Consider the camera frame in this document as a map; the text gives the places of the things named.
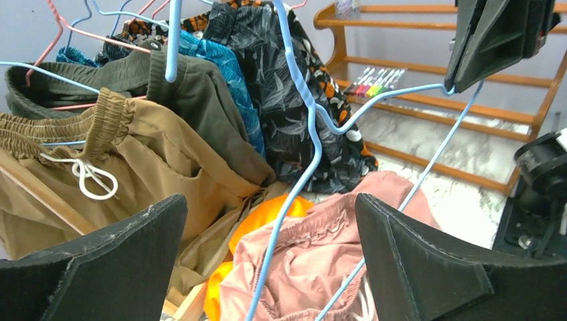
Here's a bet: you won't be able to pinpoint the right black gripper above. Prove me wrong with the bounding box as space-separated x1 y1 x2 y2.
445 0 562 93

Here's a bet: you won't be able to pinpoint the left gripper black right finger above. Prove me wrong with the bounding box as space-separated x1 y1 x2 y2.
355 193 566 320

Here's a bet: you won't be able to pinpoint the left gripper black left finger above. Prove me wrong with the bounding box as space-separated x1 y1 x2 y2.
0 194 189 321

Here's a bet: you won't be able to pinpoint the pink shorts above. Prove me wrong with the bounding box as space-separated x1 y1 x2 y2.
205 171 437 320

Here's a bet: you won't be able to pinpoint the blue wire hanger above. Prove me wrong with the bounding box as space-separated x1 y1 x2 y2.
164 0 486 321

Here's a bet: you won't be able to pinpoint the pink wire hanger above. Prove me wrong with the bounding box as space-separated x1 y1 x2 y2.
4 1 168 66

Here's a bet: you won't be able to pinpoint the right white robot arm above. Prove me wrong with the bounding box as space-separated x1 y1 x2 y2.
445 0 566 258

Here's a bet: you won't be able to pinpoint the brown hanging shorts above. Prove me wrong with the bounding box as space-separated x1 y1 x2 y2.
1 89 275 303

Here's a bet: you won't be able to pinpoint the dark green hanging shorts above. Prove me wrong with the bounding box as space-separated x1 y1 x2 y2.
5 41 275 187

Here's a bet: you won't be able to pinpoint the blue patterned hanging shorts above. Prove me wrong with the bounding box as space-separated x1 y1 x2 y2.
55 31 265 156

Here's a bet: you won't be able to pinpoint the orange camo hanging shorts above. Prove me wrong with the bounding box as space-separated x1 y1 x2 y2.
95 0 380 178

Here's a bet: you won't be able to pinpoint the wooden dish rack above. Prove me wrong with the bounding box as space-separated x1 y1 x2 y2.
313 2 567 196

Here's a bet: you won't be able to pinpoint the coloured marker set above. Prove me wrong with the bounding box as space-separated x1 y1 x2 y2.
343 67 407 98

